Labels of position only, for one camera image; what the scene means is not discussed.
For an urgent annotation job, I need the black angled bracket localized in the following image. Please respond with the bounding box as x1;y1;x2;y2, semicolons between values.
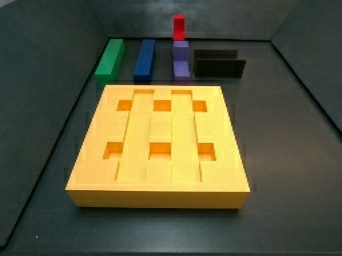
194;49;246;78

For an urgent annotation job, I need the purple stepped block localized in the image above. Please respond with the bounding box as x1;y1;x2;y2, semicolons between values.
173;41;190;81

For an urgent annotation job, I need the blue long block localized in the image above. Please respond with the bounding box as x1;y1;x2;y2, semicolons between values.
134;39;156;81

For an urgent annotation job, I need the red stepped block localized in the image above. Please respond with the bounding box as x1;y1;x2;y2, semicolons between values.
173;14;186;41

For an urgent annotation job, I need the yellow slotted board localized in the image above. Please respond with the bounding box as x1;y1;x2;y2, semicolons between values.
66;85;250;209

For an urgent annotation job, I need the green long block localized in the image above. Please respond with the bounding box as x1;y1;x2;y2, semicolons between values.
95;39;125;86

